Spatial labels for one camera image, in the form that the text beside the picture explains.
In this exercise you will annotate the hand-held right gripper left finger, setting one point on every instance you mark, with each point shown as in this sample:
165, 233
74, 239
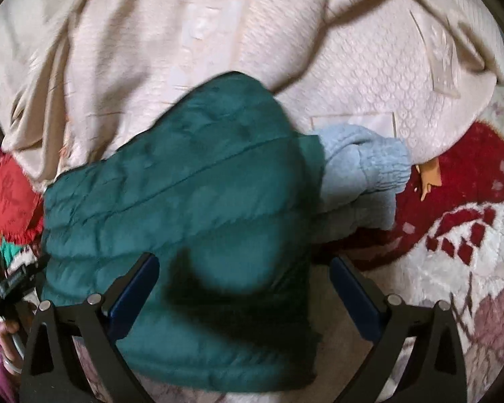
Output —
134, 302

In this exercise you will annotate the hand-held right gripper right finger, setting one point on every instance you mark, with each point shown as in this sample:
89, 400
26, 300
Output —
355, 302

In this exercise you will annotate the green puffer jacket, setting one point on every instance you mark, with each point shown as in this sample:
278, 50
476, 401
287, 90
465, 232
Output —
193, 218

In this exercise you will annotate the person's left hand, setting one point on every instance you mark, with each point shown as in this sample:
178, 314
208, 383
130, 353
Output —
11, 326

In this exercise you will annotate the green and white cloth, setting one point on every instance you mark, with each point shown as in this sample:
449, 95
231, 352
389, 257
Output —
14, 254

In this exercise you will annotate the red ruffled pillow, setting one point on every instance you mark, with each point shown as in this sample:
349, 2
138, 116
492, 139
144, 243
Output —
8, 197

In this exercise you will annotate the light blue knit sweater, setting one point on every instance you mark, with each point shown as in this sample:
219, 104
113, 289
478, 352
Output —
361, 176

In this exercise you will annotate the beige embossed blanket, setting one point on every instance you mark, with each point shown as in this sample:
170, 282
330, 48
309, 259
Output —
256, 50

